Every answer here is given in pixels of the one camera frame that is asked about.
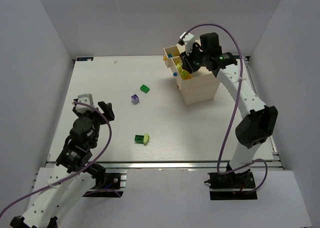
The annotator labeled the black table label left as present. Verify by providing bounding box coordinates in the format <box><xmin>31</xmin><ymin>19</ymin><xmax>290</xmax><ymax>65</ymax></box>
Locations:
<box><xmin>76</xmin><ymin>57</ymin><xmax>94</xmax><ymax>62</ymax></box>

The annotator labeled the lime green small lego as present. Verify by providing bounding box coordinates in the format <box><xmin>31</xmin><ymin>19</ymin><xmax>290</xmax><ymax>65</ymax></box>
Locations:
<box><xmin>180</xmin><ymin>71</ymin><xmax>189</xmax><ymax>80</ymax></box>

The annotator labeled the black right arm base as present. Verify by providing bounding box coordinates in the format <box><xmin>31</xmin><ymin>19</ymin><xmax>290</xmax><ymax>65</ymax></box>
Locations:
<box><xmin>204</xmin><ymin>170</ymin><xmax>258</xmax><ymax>200</ymax></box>

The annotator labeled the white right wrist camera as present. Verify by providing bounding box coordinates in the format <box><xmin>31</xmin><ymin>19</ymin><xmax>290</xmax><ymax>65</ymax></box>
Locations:
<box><xmin>178</xmin><ymin>32</ymin><xmax>195</xmax><ymax>55</ymax></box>

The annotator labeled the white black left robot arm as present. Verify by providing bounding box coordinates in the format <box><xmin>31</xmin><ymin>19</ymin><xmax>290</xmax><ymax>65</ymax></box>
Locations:
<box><xmin>10</xmin><ymin>99</ymin><xmax>115</xmax><ymax>227</ymax></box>

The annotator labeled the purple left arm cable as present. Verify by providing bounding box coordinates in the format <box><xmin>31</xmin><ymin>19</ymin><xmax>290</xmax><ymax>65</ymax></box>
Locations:
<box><xmin>0</xmin><ymin>101</ymin><xmax>123</xmax><ymax>213</ymax></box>

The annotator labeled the lime green lego front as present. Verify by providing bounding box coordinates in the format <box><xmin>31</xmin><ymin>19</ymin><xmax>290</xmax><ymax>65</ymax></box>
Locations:
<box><xmin>143</xmin><ymin>133</ymin><xmax>150</xmax><ymax>145</ymax></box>

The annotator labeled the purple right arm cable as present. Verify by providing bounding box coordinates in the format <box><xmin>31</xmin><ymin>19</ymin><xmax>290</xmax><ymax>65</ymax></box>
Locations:
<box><xmin>186</xmin><ymin>24</ymin><xmax>268</xmax><ymax>193</ymax></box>

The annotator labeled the dark green lego front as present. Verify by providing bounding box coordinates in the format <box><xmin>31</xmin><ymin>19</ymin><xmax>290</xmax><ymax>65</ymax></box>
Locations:
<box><xmin>134</xmin><ymin>135</ymin><xmax>145</xmax><ymax>144</ymax></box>

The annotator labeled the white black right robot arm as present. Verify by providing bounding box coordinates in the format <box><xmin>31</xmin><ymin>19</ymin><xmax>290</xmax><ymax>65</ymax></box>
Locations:
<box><xmin>178</xmin><ymin>33</ymin><xmax>278</xmax><ymax>174</ymax></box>

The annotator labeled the dark green sloped lego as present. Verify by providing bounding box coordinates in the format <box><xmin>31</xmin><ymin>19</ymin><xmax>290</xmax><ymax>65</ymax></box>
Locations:
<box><xmin>140</xmin><ymin>85</ymin><xmax>150</xmax><ymax>93</ymax></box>

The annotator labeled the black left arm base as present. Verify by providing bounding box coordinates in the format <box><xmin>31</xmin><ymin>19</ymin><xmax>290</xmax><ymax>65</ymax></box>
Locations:
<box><xmin>83</xmin><ymin>171</ymin><xmax>127</xmax><ymax>198</ymax></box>

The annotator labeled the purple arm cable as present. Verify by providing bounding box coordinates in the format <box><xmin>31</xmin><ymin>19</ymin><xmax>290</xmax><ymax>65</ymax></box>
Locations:
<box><xmin>0</xmin><ymin>101</ymin><xmax>123</xmax><ymax>213</ymax></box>
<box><xmin>186</xmin><ymin>24</ymin><xmax>268</xmax><ymax>193</ymax></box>

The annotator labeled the cream plastic drawer cabinet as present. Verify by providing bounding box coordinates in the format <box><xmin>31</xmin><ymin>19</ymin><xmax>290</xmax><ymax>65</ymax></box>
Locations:
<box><xmin>165</xmin><ymin>44</ymin><xmax>220</xmax><ymax>105</ymax></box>

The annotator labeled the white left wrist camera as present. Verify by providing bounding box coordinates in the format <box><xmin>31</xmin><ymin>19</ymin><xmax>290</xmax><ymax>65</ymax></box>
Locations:
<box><xmin>73</xmin><ymin>94</ymin><xmax>94</xmax><ymax>114</ymax></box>

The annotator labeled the purple square lego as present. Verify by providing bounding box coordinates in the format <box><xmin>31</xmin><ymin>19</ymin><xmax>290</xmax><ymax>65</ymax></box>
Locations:
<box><xmin>131</xmin><ymin>94</ymin><xmax>140</xmax><ymax>104</ymax></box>

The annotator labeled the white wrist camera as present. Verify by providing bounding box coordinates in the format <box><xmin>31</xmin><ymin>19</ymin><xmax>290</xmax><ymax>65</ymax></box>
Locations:
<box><xmin>178</xmin><ymin>32</ymin><xmax>195</xmax><ymax>55</ymax></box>
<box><xmin>73</xmin><ymin>94</ymin><xmax>94</xmax><ymax>114</ymax></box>

